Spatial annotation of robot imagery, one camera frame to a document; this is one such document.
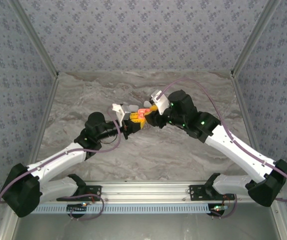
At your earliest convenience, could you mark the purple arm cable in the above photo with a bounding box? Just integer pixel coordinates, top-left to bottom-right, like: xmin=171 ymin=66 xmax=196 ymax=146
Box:
xmin=159 ymin=77 xmax=287 ymax=203
xmin=0 ymin=107 xmax=122 ymax=205

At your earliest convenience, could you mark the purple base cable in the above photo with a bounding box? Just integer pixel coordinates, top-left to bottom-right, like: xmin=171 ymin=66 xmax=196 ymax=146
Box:
xmin=68 ymin=193 xmax=105 ymax=221
xmin=210 ymin=194 xmax=239 ymax=219

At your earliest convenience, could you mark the aluminium frame post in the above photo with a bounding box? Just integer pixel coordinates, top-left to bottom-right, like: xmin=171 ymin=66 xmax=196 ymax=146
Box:
xmin=8 ymin=0 xmax=60 ymax=79
xmin=229 ymin=0 xmax=283 ymax=79

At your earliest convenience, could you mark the slotted light blue cable tray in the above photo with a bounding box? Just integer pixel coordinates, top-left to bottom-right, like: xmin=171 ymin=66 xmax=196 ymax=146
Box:
xmin=20 ymin=202 xmax=212 ymax=215

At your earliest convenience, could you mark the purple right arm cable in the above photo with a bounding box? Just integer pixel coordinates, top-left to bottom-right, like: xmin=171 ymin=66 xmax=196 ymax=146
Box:
xmin=159 ymin=77 xmax=287 ymax=203

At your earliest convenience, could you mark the aluminium side rail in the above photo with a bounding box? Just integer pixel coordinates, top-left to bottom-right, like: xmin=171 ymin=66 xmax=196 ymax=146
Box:
xmin=230 ymin=74 xmax=287 ymax=240
xmin=0 ymin=74 xmax=60 ymax=240

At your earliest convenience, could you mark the small black control board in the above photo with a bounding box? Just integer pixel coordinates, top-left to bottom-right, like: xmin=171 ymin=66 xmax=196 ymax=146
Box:
xmin=66 ymin=203 xmax=89 ymax=219
xmin=209 ymin=203 xmax=226 ymax=218

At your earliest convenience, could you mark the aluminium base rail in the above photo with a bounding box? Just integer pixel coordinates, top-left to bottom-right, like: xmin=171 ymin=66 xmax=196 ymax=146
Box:
xmin=49 ymin=180 xmax=237 ymax=202

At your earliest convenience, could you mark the pink earbud charging case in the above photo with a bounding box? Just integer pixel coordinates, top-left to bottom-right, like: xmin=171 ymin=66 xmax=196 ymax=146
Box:
xmin=136 ymin=107 xmax=151 ymax=120

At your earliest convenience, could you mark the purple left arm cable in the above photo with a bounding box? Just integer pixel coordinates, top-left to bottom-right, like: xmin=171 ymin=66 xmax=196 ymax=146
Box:
xmin=0 ymin=107 xmax=122 ymax=205

